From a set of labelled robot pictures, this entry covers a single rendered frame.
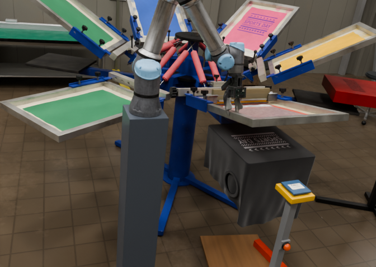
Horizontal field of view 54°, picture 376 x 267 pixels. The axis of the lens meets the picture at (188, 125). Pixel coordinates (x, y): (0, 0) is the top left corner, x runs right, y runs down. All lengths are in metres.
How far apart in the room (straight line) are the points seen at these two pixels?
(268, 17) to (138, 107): 2.52
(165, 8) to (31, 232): 1.89
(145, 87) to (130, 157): 0.33
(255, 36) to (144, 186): 2.31
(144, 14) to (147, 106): 2.32
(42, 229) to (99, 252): 0.47
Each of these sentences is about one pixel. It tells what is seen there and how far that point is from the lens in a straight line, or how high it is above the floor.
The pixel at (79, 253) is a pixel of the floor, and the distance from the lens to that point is 2.73.
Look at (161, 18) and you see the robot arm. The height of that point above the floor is 1.61.
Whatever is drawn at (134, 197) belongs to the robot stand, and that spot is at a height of 0.78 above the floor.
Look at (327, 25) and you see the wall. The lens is 8.14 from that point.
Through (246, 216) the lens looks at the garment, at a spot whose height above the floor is 0.60.
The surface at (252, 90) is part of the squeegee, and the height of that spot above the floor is 1.15.
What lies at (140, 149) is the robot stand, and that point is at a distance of 1.73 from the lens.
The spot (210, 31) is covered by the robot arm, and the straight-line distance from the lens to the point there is 1.66.
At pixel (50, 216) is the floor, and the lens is 3.05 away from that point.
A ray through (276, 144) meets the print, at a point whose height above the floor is 0.95.
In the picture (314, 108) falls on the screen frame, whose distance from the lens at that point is 2.23.
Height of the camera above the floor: 1.86
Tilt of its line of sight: 24 degrees down
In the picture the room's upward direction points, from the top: 7 degrees clockwise
